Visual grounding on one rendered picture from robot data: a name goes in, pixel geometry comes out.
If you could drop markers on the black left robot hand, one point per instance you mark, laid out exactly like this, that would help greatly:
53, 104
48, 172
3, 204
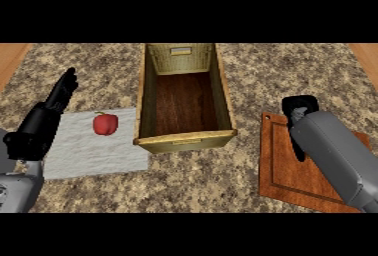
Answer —
37, 130

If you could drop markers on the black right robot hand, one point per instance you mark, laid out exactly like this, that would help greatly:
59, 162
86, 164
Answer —
300, 101

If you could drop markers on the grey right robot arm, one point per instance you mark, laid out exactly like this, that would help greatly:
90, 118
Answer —
340, 156

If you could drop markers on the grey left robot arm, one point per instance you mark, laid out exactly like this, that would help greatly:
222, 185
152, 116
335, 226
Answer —
17, 190

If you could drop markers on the brown wooden cutting board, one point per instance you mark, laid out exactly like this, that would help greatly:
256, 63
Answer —
296, 176

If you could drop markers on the long wicker basket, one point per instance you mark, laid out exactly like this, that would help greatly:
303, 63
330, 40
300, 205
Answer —
185, 103

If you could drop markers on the white placemat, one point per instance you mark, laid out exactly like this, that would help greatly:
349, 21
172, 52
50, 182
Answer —
93, 155

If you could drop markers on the red bell pepper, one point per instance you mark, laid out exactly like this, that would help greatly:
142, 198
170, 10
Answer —
105, 125

